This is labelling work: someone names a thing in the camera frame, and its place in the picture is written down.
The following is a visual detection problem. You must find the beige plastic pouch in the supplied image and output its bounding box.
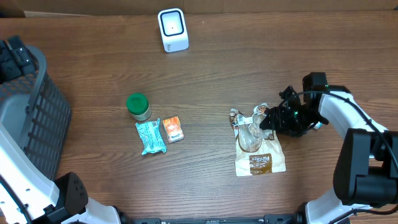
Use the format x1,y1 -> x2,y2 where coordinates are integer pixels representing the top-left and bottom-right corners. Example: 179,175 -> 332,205
229,103 -> 286,177

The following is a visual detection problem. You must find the orange tissue pack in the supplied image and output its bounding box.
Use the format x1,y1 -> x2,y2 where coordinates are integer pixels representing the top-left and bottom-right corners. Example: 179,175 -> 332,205
162,116 -> 185,143

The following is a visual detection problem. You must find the green capped bottle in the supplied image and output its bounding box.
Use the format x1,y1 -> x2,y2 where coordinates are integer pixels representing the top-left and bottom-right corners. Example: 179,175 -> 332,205
126,93 -> 152,121

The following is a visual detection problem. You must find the green snack packet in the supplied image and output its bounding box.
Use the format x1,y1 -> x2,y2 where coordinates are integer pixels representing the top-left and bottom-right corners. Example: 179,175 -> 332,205
136,118 -> 167,156

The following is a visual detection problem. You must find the teal tissue pack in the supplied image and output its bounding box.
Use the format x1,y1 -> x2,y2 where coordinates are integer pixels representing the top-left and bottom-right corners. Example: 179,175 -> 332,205
313,122 -> 323,130

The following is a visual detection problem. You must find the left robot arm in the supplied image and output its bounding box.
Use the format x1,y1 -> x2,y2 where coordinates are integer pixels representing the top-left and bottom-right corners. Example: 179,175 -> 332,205
1,36 -> 131,223

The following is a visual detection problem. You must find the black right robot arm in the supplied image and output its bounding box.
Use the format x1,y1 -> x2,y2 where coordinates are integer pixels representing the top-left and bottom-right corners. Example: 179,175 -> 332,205
259,72 -> 397,223

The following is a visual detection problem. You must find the white barcode scanner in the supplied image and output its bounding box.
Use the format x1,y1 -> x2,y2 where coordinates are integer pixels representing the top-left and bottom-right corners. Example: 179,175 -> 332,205
157,8 -> 189,53

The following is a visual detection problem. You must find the grey plastic mesh basket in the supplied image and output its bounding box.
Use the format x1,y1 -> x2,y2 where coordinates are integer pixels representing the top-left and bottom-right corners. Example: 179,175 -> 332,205
1,46 -> 72,180

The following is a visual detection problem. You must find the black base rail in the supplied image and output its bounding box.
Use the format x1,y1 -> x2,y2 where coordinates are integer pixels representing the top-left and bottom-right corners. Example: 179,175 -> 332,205
131,212 -> 307,224

